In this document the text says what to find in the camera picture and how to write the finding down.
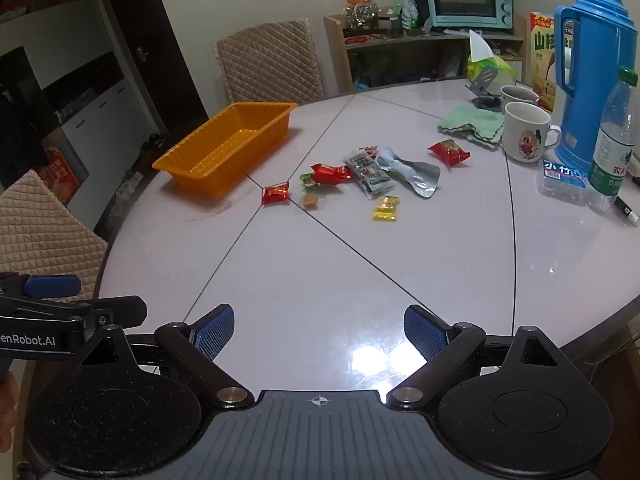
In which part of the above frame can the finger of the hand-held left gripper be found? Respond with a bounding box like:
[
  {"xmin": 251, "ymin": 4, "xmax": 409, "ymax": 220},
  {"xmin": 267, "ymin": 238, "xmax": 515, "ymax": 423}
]
[
  {"xmin": 0, "ymin": 272, "xmax": 82, "ymax": 302},
  {"xmin": 0, "ymin": 295, "xmax": 148, "ymax": 333}
]

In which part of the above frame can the wooden shelf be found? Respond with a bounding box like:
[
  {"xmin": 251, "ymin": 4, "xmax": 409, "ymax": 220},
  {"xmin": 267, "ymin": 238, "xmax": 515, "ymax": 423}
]
[{"xmin": 323, "ymin": 12, "xmax": 528, "ymax": 97}]

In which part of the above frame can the clear plastic box blue label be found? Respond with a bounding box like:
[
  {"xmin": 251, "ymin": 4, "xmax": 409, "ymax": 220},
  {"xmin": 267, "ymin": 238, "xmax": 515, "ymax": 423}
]
[{"xmin": 537, "ymin": 159, "xmax": 591, "ymax": 207}]

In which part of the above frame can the red cartoon snack packet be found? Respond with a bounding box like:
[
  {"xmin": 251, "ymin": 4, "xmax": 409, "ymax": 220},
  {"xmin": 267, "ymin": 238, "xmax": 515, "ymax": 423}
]
[{"xmin": 427, "ymin": 140, "xmax": 472, "ymax": 167}]

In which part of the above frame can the dark grey snack packet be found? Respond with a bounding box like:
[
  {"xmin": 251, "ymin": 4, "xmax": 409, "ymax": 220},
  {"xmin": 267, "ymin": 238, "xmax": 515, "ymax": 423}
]
[{"xmin": 357, "ymin": 165, "xmax": 397, "ymax": 200}]

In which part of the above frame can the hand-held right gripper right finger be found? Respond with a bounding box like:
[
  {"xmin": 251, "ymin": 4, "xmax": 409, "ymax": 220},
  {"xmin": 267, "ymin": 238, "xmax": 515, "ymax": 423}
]
[{"xmin": 386, "ymin": 304, "xmax": 568, "ymax": 409}]

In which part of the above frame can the yellow white carton box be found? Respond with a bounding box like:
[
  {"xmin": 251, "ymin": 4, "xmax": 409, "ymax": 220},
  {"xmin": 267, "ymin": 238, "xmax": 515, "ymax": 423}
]
[{"xmin": 529, "ymin": 11, "xmax": 563, "ymax": 113}]

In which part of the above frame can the person's left hand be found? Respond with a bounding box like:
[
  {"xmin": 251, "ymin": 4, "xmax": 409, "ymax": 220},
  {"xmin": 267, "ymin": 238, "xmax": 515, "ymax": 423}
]
[{"xmin": 0, "ymin": 374, "xmax": 19, "ymax": 453}]

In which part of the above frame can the silver foil wrapper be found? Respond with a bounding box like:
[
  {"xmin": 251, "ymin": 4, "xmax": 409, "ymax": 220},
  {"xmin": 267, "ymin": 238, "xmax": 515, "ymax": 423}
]
[{"xmin": 376, "ymin": 146, "xmax": 442, "ymax": 199}]

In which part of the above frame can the green snack bag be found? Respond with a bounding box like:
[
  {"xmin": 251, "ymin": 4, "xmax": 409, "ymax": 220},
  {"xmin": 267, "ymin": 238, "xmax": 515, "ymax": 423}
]
[{"xmin": 393, "ymin": 0, "xmax": 420, "ymax": 31}]

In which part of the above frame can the clear jar orange lid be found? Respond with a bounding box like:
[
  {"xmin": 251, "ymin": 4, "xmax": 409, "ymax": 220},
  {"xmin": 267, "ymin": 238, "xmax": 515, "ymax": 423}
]
[{"xmin": 342, "ymin": 0, "xmax": 381, "ymax": 33}]

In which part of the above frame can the white cabinet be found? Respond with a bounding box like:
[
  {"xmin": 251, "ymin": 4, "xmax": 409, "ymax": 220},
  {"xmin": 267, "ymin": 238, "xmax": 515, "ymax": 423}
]
[{"xmin": 42, "ymin": 80, "xmax": 151, "ymax": 201}]

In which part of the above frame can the green cloth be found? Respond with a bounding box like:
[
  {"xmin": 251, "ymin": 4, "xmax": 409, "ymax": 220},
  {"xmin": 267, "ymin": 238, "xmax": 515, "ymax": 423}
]
[{"xmin": 439, "ymin": 105, "xmax": 506, "ymax": 148}]

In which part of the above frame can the blue thermos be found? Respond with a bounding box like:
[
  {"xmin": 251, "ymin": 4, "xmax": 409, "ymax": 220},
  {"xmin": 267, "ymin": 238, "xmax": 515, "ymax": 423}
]
[{"xmin": 553, "ymin": 0, "xmax": 638, "ymax": 171}]

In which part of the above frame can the red box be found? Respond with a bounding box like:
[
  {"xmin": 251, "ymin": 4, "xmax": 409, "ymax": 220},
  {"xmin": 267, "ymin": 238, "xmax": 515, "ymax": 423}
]
[{"xmin": 40, "ymin": 147, "xmax": 83, "ymax": 201}]

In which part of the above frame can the red green candy wrapper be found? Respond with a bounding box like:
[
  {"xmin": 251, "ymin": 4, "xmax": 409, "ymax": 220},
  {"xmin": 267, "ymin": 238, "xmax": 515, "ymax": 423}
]
[{"xmin": 299, "ymin": 163, "xmax": 353, "ymax": 191}]

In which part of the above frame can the yellow candy packet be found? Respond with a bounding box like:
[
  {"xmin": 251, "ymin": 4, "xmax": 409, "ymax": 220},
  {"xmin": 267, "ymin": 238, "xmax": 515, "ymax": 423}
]
[{"xmin": 371, "ymin": 195, "xmax": 402, "ymax": 222}]

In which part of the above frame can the grey phone stand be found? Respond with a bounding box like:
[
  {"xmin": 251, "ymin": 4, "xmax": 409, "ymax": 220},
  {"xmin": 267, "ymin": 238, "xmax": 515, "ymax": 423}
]
[{"xmin": 465, "ymin": 67, "xmax": 503, "ymax": 112}]

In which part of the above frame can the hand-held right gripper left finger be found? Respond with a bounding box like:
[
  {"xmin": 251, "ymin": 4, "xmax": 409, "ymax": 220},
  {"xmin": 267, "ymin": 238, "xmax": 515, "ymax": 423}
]
[{"xmin": 75, "ymin": 304, "xmax": 253, "ymax": 409}]

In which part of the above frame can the black white pen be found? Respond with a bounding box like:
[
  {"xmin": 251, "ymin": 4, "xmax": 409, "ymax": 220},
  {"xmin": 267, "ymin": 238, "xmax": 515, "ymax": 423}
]
[{"xmin": 614, "ymin": 195, "xmax": 640, "ymax": 226}]

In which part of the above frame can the dark door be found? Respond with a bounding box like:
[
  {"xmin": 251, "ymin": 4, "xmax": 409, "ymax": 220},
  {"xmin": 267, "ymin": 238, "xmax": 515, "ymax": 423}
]
[{"xmin": 97, "ymin": 0, "xmax": 221, "ymax": 126}]

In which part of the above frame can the clear water bottle green label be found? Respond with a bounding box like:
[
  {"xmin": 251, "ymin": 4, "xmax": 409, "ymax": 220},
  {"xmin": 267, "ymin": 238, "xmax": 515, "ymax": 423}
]
[{"xmin": 586, "ymin": 66, "xmax": 640, "ymax": 212}]

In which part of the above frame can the beige quilted chair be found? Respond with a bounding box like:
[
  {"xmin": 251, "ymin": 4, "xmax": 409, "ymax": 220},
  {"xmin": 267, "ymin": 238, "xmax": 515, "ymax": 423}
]
[
  {"xmin": 215, "ymin": 18, "xmax": 326, "ymax": 107},
  {"xmin": 0, "ymin": 170, "xmax": 110, "ymax": 306}
]

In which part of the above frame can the green tissue pack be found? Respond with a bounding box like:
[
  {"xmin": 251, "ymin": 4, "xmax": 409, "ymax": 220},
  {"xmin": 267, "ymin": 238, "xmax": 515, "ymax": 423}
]
[{"xmin": 467, "ymin": 30, "xmax": 516, "ymax": 81}]

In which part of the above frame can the white cartoon mug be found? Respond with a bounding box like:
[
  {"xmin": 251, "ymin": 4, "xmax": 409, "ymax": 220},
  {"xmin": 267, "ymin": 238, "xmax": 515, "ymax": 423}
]
[{"xmin": 501, "ymin": 101, "xmax": 563, "ymax": 162}]

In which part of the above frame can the dark hanging coat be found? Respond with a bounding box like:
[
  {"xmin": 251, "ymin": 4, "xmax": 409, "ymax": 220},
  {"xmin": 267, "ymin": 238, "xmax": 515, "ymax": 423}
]
[{"xmin": 0, "ymin": 75, "xmax": 51, "ymax": 186}]

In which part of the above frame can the row of shoes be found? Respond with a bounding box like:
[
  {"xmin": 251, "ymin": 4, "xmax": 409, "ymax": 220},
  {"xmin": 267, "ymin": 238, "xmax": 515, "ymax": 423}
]
[{"xmin": 114, "ymin": 131, "xmax": 172, "ymax": 211}]

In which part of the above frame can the orange plastic tray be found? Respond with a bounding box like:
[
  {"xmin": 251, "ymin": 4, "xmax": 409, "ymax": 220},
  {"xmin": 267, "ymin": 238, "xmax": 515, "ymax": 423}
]
[{"xmin": 152, "ymin": 102, "xmax": 299, "ymax": 197}]

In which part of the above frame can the small red snack packet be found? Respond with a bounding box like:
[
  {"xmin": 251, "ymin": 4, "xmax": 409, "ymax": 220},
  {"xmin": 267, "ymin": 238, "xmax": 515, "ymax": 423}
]
[{"xmin": 261, "ymin": 181, "xmax": 291, "ymax": 206}]

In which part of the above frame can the white mug grey pattern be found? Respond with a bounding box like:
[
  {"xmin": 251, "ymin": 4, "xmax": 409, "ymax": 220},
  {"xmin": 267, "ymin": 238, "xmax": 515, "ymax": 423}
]
[{"xmin": 500, "ymin": 85, "xmax": 541, "ymax": 111}]

